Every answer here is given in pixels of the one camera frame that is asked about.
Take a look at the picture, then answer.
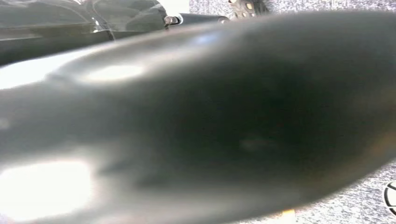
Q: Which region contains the black tube with metal bolt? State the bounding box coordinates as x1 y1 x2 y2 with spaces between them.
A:
163 13 230 28

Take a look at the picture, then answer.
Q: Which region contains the glossy black robot body shell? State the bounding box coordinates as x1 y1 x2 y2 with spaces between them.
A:
0 0 169 66

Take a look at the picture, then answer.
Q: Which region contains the round black and white wheel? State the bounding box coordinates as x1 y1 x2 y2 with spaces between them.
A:
383 181 396 217

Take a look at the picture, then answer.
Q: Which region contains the black bracket with gold screws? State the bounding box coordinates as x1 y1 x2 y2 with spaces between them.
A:
228 0 270 19

